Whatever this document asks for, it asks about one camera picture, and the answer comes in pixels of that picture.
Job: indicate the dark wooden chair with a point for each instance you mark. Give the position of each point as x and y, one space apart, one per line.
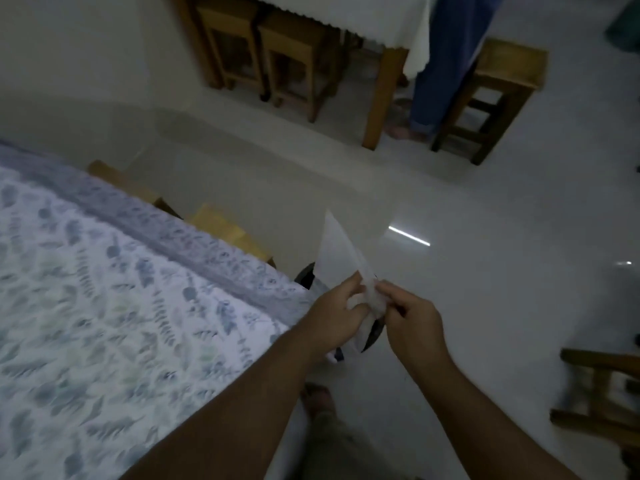
600 389

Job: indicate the brown wooden stool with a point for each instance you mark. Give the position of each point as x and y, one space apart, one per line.
230 24
300 44
510 69

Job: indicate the person's right forearm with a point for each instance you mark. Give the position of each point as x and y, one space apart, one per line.
480 424

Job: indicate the person's grey shorts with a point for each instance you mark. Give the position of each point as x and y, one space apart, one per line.
345 449

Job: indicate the person's right thumb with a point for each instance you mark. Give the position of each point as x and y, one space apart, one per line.
390 289

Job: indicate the person's left hand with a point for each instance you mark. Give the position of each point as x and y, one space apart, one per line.
330 319

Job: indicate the blue floral tablecloth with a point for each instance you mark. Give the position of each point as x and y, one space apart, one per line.
100 314

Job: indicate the black waste bin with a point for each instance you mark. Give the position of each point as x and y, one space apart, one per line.
305 277

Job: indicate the person's left forearm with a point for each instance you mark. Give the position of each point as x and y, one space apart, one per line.
235 414

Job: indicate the person's left thumb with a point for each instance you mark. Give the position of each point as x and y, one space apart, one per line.
350 285

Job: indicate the white scalloped tablecloth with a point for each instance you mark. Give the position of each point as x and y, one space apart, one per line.
370 19

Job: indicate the light wooden stool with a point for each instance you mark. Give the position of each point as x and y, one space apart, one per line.
130 184
227 229

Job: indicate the person's foot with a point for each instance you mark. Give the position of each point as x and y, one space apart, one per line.
316 399

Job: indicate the person's right hand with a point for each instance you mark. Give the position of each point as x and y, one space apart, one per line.
417 329

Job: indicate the wooden dining table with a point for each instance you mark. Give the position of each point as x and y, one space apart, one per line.
384 94

